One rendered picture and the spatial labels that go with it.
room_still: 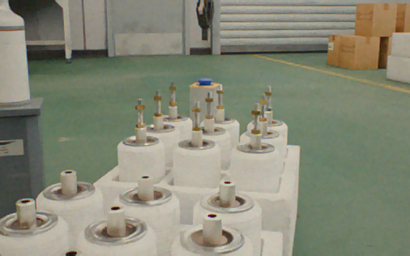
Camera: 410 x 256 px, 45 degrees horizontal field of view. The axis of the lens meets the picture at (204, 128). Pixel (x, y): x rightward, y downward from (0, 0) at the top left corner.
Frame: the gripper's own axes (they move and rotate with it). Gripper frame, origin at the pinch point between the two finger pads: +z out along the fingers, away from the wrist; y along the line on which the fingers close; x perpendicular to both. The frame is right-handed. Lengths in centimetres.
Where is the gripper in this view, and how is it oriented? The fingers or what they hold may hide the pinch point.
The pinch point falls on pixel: (205, 35)
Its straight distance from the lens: 138.1
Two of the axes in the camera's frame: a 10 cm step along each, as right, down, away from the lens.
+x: -9.8, -0.5, 2.1
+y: 2.2, -2.2, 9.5
